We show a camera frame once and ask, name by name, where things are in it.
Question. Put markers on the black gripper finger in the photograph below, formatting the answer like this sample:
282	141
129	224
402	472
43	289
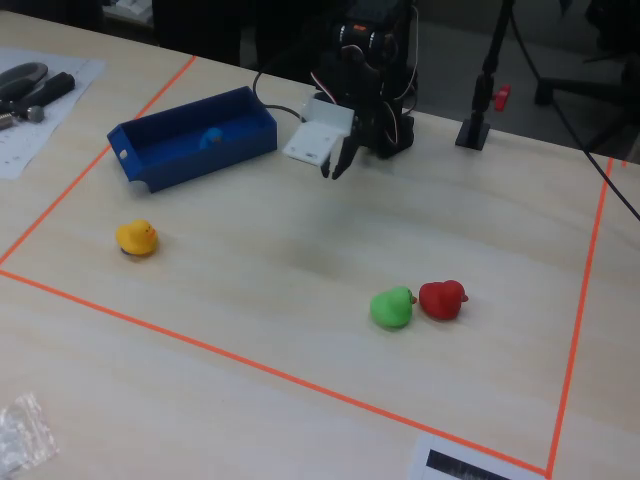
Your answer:
346	161
334	160

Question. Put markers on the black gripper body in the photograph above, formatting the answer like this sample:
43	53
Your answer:
361	121

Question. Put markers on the blue rubber duck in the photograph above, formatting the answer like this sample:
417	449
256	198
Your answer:
212	137

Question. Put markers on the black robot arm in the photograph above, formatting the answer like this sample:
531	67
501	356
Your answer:
360	75

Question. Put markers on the green rubber duck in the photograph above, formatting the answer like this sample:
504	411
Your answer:
390	307

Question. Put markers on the red rubber duck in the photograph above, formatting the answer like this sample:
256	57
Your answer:
440	300

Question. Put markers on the blue rectangular open box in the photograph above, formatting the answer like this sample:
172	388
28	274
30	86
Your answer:
165	165

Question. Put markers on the yellow rubber duck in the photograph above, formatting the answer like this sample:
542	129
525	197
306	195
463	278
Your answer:
135	239

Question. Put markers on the red clamp knob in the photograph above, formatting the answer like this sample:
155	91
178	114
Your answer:
502	97

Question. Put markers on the black office chair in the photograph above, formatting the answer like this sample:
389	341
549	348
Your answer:
560	85

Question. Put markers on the orange tape strip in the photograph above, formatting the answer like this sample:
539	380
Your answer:
583	300
250	363
50	210

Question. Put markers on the white background item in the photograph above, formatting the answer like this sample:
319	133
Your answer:
130	7

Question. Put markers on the small metal knob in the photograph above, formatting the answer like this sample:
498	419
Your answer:
36	114

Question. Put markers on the white printed paper sheet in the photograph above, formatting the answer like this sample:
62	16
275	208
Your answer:
30	145

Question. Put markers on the white paper with black bar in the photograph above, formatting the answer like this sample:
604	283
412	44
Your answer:
420	460

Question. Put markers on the small metal spring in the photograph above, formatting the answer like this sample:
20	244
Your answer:
5	122

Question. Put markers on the clear plastic bag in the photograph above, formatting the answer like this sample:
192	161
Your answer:
22	440

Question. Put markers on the white gripper camera housing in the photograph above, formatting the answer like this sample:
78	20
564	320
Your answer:
310	142

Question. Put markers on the black camera stand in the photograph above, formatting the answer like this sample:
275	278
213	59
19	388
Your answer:
472	132

